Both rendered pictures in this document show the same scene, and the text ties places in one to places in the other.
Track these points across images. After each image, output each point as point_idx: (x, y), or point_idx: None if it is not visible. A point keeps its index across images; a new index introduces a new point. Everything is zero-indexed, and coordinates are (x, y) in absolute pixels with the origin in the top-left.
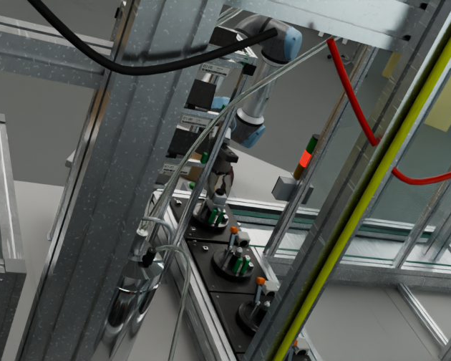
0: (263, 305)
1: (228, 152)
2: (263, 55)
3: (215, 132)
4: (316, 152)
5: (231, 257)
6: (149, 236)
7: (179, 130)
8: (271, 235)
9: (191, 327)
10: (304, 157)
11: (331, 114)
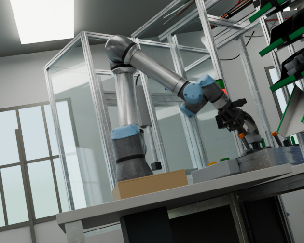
0: None
1: (241, 99)
2: (133, 67)
3: (227, 95)
4: (226, 85)
5: (288, 142)
6: None
7: None
8: (242, 150)
9: None
10: (226, 92)
11: (217, 62)
